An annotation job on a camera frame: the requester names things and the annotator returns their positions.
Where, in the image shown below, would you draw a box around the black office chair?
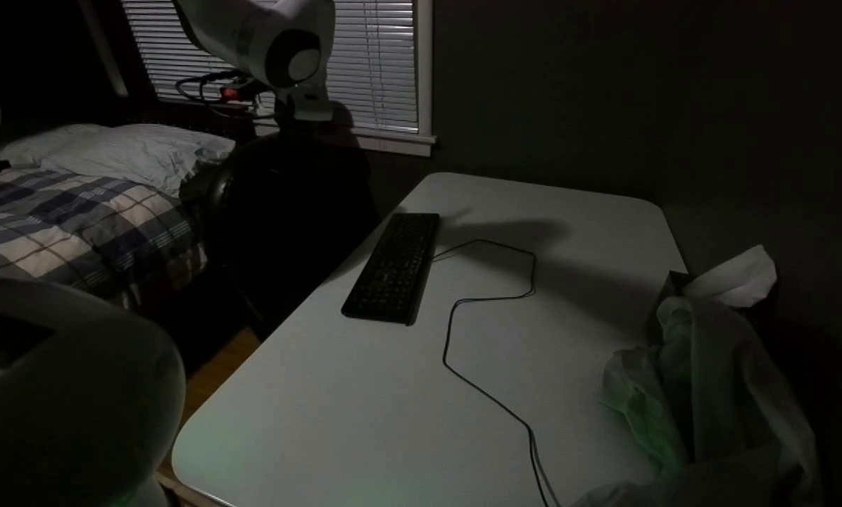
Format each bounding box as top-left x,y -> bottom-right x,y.
198,100 -> 385,373

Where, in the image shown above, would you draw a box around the black computer keyboard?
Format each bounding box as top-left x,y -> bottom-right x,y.
339,211 -> 444,331

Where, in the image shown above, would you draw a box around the white window blinds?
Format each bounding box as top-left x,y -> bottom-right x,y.
122,0 -> 426,133

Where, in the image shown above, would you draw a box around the white pillow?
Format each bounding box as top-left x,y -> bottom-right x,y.
0,122 -> 239,201

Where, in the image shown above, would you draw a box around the white tissue sheet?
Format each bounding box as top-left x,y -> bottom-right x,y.
678,242 -> 781,312

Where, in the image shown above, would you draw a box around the plaid bed blanket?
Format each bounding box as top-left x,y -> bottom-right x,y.
0,164 -> 208,315

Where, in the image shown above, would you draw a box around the thin black keyboard cable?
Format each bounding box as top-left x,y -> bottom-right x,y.
436,236 -> 567,507

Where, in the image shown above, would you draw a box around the white window frame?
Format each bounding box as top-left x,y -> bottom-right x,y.
349,0 -> 439,160

